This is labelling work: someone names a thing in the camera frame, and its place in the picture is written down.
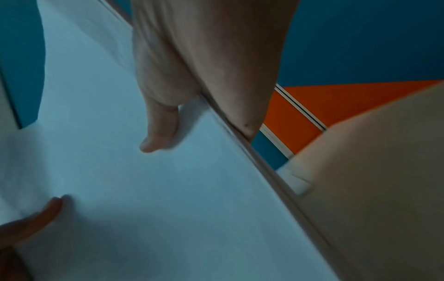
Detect person's right hand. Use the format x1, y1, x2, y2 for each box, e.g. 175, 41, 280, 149
131, 0, 301, 154

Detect person's left hand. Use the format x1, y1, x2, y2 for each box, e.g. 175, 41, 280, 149
0, 195, 66, 281

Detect white sheets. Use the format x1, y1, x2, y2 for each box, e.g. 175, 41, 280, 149
0, 0, 343, 281

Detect cream table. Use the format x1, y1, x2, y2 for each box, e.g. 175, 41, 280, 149
276, 80, 444, 281

